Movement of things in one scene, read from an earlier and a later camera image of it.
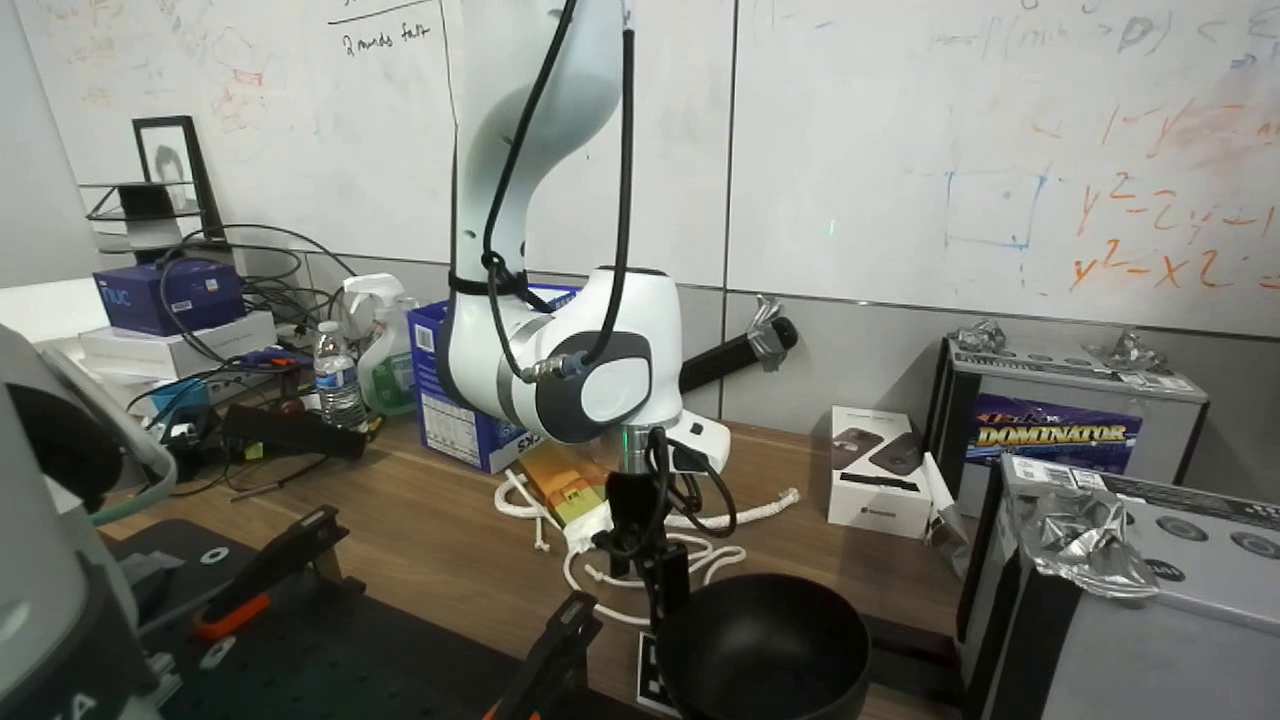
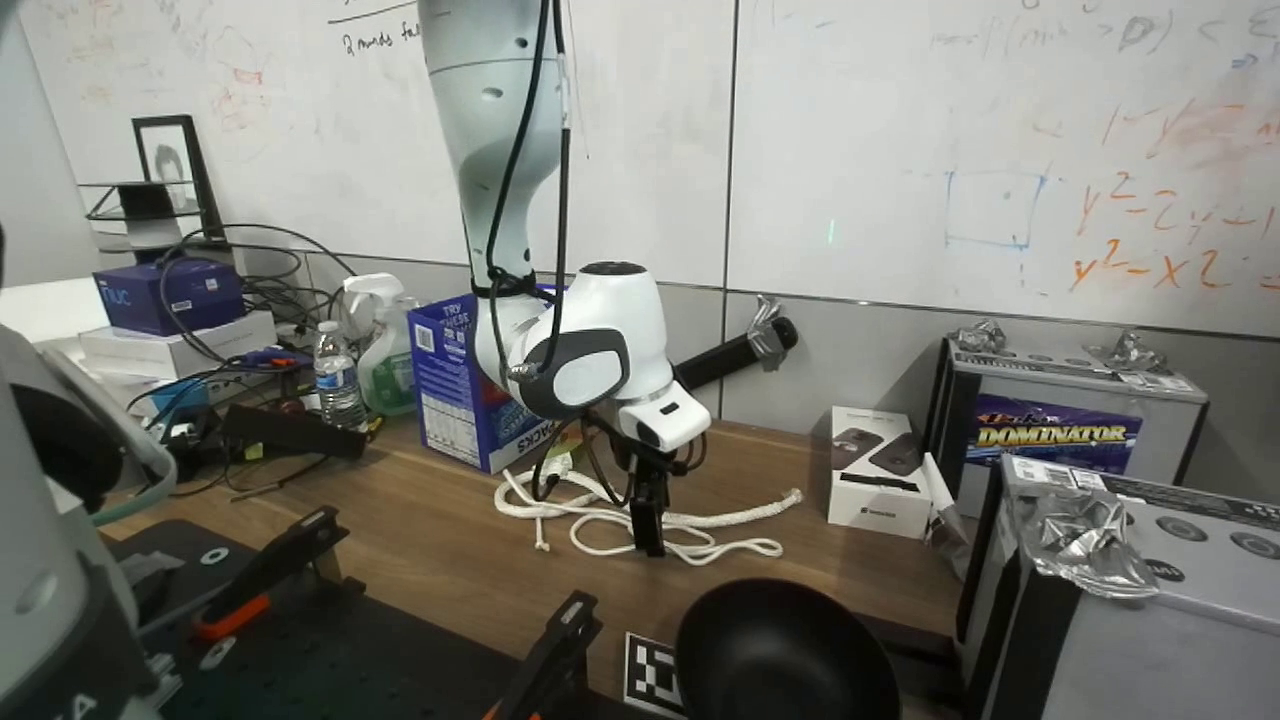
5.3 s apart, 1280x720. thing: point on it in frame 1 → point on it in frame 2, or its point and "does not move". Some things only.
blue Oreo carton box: x=446 y=418 does not move
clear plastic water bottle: x=337 y=377 does not move
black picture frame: x=176 y=164 does not move
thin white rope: x=703 y=552 → x=689 y=541
